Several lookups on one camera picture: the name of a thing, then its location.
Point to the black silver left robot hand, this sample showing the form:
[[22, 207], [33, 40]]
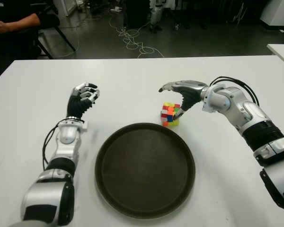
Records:
[[75, 104]]

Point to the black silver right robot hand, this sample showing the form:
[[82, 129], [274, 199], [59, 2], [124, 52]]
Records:
[[190, 93]]

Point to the multicoloured Rubik's cube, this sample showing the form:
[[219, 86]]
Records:
[[168, 113]]

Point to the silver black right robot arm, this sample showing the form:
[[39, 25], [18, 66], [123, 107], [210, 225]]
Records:
[[251, 113]]

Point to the person's bare forearm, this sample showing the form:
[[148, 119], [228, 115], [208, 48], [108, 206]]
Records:
[[19, 24]]

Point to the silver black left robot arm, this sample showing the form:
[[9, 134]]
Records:
[[66, 134]]

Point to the round dark brown plate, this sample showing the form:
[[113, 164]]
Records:
[[144, 170]]

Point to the black chair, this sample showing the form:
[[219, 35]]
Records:
[[49, 21]]

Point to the seated person black shirt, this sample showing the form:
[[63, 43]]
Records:
[[4, 47]]

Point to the folded metal stand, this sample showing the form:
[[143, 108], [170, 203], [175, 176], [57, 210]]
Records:
[[239, 14]]

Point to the black cabinet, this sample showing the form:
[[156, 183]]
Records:
[[137, 13]]

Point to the white cabinet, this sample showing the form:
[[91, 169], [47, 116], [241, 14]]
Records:
[[66, 7]]

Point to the white side table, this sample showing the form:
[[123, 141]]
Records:
[[282, 53]]

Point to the white power strip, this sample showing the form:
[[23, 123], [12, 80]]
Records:
[[116, 9]]

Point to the white machine housing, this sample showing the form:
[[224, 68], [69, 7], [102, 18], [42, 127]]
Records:
[[279, 11]]

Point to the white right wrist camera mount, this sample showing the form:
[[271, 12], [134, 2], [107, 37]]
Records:
[[207, 107]]

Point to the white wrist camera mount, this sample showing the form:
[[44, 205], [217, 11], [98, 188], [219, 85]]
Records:
[[207, 107], [84, 126]]

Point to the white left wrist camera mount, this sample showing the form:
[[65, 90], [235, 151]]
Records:
[[84, 126]]

